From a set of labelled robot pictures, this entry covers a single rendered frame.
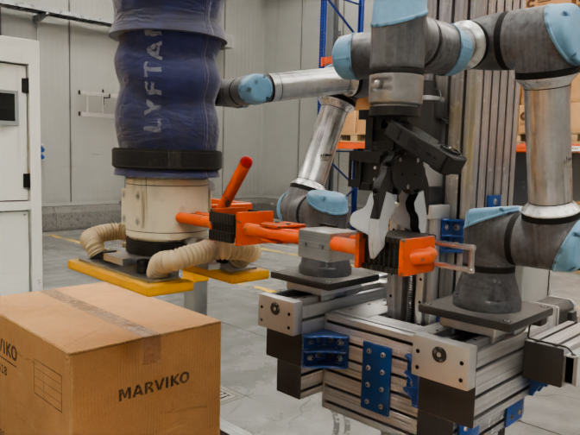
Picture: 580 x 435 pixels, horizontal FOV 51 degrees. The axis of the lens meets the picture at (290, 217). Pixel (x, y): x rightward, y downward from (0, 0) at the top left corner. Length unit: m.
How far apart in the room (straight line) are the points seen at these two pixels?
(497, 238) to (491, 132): 0.41
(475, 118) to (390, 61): 0.81
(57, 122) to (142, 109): 9.75
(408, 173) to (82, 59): 10.52
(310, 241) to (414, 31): 0.34
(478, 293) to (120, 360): 0.81
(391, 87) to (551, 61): 0.49
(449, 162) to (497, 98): 0.95
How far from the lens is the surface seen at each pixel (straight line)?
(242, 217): 1.07
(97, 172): 11.28
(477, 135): 1.65
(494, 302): 1.42
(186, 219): 1.21
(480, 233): 1.42
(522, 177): 10.00
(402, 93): 0.85
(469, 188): 1.64
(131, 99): 1.25
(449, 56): 0.95
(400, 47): 0.86
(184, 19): 1.23
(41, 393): 1.56
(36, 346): 1.55
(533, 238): 1.36
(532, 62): 1.28
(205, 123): 1.24
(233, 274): 1.23
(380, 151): 0.85
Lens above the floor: 1.37
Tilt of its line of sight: 6 degrees down
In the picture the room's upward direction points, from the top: 2 degrees clockwise
